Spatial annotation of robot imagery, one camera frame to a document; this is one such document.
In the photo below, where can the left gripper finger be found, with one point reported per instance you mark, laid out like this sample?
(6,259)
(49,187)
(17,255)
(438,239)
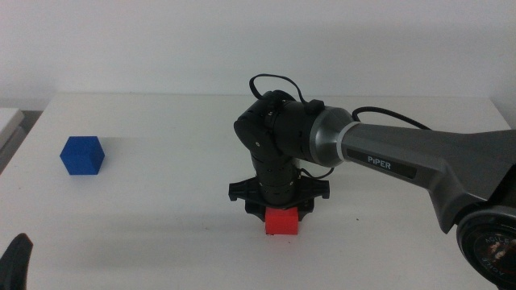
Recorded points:
(15,263)

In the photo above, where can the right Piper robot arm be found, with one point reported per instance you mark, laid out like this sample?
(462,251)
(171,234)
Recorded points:
(403,147)

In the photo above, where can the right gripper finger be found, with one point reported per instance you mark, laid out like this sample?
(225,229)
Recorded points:
(305,209)
(255,210)

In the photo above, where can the red cube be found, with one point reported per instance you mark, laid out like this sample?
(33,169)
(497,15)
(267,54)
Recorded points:
(282,223)

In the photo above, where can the blue cube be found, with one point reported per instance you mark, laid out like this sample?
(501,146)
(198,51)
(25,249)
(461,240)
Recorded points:
(81,157)

